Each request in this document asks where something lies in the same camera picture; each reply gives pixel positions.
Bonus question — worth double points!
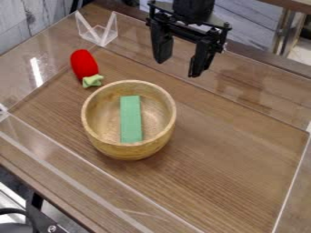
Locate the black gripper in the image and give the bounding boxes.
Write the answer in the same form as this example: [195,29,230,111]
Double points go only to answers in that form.
[146,0,232,77]

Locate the red plush strawberry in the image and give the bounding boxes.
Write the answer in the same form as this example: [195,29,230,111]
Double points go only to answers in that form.
[71,49,103,88]

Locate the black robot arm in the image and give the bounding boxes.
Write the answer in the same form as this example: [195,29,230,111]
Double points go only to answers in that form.
[146,0,232,77]

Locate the green rectangular block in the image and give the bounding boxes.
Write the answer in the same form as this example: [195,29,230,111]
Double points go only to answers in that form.
[120,96,142,143]

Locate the metal table leg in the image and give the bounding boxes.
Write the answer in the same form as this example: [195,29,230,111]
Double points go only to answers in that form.
[272,9,306,57]

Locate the wooden bowl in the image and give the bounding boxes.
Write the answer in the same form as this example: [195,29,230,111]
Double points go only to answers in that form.
[81,80,176,160]

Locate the black table frame bracket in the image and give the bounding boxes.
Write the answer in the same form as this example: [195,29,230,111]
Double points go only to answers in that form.
[25,192,68,233]

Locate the black cable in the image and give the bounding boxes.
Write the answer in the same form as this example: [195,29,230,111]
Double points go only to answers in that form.
[0,208,29,226]

